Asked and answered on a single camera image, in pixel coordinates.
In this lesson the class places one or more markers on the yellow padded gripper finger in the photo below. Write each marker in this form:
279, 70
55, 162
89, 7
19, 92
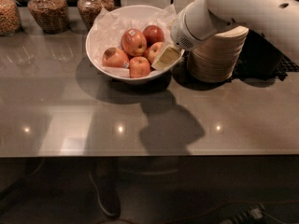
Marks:
168, 56

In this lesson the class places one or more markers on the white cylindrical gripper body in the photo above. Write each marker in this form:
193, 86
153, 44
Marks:
181, 32

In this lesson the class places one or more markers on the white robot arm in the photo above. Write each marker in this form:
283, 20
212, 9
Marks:
275, 20

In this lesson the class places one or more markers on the red yellow right apple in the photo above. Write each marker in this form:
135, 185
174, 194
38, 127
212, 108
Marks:
154, 50

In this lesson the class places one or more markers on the dark red rear apple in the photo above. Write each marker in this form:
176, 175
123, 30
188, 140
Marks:
153, 34

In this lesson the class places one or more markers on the small front red apple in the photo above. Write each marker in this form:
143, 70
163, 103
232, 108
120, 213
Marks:
139, 67

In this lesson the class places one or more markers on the red apple with sticker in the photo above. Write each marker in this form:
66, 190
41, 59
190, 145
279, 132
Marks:
134, 42

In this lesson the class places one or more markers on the white ceramic bowl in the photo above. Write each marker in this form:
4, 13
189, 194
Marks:
109, 27

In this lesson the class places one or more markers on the left apple with brown spot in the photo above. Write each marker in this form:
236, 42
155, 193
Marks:
116, 58

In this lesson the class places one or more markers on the front stack of paper bowls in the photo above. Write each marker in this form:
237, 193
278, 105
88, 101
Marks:
215, 60

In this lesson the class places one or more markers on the white paper liner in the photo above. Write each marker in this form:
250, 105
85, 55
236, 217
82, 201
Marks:
133, 44

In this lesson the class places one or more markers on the black rubber mat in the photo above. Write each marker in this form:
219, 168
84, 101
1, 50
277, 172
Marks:
259, 59

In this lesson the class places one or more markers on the right glass cereal jar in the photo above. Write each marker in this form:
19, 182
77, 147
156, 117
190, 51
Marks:
90, 9

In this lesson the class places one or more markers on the glass cereal jar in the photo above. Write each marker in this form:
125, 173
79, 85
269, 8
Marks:
10, 19
90, 9
50, 15

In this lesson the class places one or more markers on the middle glass cereal jar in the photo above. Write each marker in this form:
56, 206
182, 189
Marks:
50, 15

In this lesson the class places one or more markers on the left glass cereal jar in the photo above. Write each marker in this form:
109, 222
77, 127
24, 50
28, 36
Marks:
10, 19

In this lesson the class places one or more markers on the black power strip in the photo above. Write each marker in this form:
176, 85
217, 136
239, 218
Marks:
253, 215

